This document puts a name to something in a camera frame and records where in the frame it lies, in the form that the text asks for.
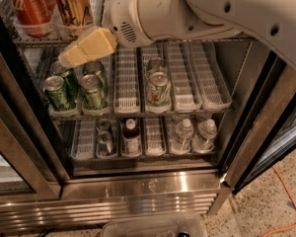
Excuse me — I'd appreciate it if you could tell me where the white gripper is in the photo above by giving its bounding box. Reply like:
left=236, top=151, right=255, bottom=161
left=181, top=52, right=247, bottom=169
left=58, top=0, right=154, bottom=68

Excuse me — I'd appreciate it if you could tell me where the orange gold soda can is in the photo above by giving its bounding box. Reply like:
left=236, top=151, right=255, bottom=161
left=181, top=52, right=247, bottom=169
left=56, top=0, right=95, bottom=40

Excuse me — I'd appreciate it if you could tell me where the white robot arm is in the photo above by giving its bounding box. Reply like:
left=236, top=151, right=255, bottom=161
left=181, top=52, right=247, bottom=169
left=58, top=0, right=296, bottom=70

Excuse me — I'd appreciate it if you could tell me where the green can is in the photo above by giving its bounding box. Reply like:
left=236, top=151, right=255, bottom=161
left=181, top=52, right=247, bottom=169
left=80, top=74, right=108, bottom=111
left=83, top=61, right=108, bottom=94
left=50, top=61, right=79, bottom=98
left=43, top=76, right=76, bottom=112

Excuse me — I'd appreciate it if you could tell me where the green can back left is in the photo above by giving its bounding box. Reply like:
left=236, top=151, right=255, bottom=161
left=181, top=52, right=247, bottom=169
left=50, top=61, right=79, bottom=98

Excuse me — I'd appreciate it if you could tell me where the white floral can back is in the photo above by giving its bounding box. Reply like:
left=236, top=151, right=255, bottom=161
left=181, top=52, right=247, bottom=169
left=146, top=57, right=167, bottom=77

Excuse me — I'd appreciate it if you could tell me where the white floral can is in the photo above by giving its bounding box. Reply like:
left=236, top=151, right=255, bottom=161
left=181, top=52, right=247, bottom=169
left=147, top=72, right=171, bottom=108
left=146, top=57, right=167, bottom=77

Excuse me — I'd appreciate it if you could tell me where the green can front left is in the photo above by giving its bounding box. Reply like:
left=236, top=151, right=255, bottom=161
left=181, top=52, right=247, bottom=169
left=43, top=76, right=76, bottom=112

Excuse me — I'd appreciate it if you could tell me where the red cola can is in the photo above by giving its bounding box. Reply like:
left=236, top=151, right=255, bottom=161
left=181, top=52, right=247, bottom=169
left=9, top=0, right=51, bottom=38

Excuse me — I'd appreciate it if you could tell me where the white floral can front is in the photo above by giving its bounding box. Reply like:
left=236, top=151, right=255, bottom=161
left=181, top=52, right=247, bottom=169
left=147, top=72, right=171, bottom=108

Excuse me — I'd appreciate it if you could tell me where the blue silver can back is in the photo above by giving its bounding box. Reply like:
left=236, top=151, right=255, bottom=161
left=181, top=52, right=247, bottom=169
left=96, top=118, right=112, bottom=132

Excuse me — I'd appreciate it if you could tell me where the blue silver can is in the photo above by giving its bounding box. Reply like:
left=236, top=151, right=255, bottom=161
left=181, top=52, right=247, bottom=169
left=96, top=118, right=112, bottom=132
left=97, top=130, right=115, bottom=159

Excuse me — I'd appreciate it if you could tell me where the blue silver can front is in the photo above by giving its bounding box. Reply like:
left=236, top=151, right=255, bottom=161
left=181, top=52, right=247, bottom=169
left=97, top=130, right=115, bottom=159

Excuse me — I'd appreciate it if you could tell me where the stainless steel fridge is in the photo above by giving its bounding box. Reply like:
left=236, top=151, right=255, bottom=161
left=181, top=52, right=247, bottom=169
left=0, top=0, right=296, bottom=234

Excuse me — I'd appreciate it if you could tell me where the fridge glass door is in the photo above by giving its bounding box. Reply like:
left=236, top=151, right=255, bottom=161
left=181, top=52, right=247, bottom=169
left=233, top=94, right=296, bottom=195

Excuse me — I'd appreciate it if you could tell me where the dark juice bottle white cap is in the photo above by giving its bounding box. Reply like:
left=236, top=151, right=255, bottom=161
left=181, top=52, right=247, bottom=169
left=122, top=118, right=142, bottom=157

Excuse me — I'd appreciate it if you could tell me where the clear water bottle left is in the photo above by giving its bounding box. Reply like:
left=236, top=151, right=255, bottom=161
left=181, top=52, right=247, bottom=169
left=171, top=118, right=194, bottom=155

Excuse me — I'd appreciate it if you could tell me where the clear water bottle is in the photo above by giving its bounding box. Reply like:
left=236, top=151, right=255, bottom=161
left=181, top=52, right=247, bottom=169
left=191, top=118, right=217, bottom=154
left=171, top=118, right=194, bottom=155

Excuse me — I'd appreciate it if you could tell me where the clear water bottle right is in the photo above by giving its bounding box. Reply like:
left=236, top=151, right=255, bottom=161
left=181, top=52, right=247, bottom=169
left=191, top=118, right=217, bottom=154

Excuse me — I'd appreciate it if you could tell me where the clear plastic bin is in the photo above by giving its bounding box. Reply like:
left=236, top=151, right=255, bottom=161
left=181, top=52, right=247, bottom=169
left=101, top=212, right=208, bottom=237

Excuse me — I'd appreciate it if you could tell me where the orange cable on floor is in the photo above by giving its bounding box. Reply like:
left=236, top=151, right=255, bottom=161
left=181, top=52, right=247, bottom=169
left=259, top=165, right=296, bottom=237

